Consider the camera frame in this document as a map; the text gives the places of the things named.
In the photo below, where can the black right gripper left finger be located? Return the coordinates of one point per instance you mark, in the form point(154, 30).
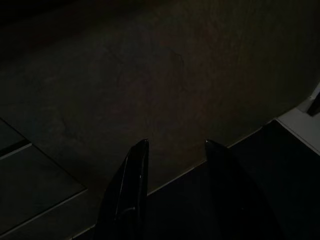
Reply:
point(130, 190)

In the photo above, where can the beige kitchen base cabinet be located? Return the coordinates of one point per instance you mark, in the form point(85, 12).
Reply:
point(175, 75)

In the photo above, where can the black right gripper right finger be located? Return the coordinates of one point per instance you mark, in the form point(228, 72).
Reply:
point(230, 200)

